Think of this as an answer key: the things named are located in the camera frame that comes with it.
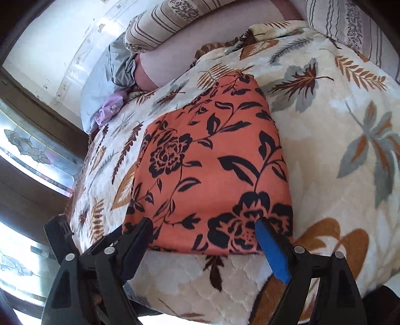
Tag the orange black floral cloth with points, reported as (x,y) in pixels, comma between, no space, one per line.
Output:
(203,156)

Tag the wooden window frame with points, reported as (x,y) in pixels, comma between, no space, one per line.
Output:
(37,200)

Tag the striped floral pillow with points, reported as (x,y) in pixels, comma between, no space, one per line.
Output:
(353,25)
(165,22)

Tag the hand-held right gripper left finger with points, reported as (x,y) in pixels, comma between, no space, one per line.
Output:
(140,239)

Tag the pink bed sheet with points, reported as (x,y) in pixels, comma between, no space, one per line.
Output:
(187,43)

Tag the grey crumpled cloth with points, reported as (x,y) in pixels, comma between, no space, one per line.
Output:
(123,65)

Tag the purple cloth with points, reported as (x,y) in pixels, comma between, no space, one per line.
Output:
(109,107)

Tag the cream leaf print blanket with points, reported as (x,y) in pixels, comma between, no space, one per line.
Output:
(328,156)

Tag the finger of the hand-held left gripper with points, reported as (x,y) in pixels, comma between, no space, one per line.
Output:
(57,234)

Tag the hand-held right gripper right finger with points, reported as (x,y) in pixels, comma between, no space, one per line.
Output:
(272,250)

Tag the light blue pillow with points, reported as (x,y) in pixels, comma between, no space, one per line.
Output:
(93,93)

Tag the patterned glass window pane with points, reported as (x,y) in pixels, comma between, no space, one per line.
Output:
(34,150)
(18,256)

